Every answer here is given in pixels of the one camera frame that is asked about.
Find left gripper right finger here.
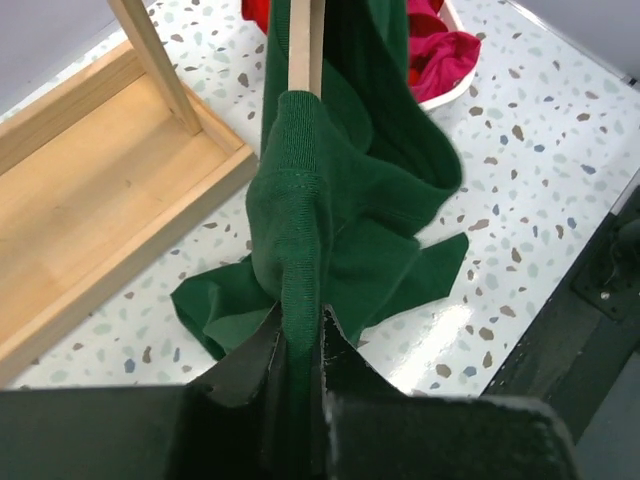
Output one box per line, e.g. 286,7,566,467
319,306,415,479

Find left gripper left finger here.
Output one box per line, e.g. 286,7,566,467
169,309,287,479

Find green t shirt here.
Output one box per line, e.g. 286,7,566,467
169,0,470,366

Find beige wooden hanger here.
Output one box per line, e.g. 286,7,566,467
288,0,325,98

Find wooden hanger rack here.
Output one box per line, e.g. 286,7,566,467
1,1,257,384

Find magenta shirt in basket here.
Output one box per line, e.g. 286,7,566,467
407,0,481,103

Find red t shirt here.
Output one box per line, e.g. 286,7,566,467
241,0,270,31

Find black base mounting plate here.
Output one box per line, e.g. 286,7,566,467
484,191,639,439

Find white perforated laundry basket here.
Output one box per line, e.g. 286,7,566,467
420,0,477,112

